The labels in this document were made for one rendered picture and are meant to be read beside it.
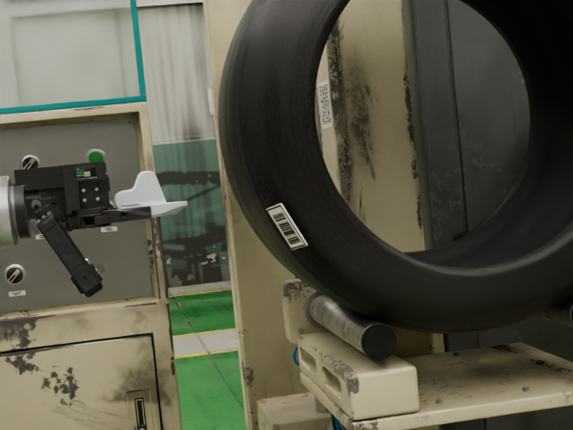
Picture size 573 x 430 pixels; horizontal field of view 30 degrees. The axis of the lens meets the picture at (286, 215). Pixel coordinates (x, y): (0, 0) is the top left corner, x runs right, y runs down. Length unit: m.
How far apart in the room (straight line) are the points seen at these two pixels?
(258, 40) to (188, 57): 9.35
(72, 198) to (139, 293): 0.72
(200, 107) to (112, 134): 8.60
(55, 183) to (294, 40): 0.34
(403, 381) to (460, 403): 0.09
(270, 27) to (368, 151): 0.46
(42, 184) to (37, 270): 0.69
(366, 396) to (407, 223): 0.45
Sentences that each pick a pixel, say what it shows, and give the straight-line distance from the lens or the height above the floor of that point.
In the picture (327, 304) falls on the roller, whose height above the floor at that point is 0.92.
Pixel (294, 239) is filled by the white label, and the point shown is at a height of 1.04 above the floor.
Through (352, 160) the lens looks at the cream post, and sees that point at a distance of 1.70.
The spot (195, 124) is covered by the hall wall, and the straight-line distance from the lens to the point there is 10.61.
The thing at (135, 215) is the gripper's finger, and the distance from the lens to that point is 1.34.
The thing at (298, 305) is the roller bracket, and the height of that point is 0.91.
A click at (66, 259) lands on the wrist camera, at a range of 1.36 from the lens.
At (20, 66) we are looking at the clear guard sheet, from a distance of 2.03.
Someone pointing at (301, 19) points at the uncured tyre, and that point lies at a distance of 1.30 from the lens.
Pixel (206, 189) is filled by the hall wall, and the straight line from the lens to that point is 10.54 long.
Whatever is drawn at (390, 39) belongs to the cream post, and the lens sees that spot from 1.73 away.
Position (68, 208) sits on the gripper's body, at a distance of 1.34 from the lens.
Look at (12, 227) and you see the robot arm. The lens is 1.34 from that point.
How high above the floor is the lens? 1.14
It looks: 3 degrees down
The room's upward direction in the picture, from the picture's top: 6 degrees counter-clockwise
